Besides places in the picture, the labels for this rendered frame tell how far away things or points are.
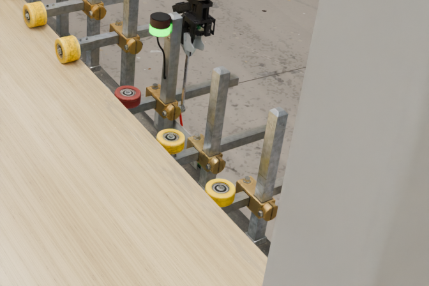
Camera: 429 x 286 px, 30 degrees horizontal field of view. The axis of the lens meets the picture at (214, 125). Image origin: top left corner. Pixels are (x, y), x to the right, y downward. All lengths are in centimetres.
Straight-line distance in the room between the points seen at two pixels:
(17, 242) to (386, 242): 171
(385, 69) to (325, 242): 7
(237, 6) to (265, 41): 44
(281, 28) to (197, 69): 75
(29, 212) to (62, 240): 13
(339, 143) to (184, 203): 180
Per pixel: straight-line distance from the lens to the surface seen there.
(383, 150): 24
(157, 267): 188
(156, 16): 230
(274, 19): 495
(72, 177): 211
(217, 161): 230
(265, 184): 211
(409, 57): 22
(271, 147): 204
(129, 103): 241
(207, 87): 258
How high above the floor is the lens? 224
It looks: 35 degrees down
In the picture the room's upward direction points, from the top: 7 degrees clockwise
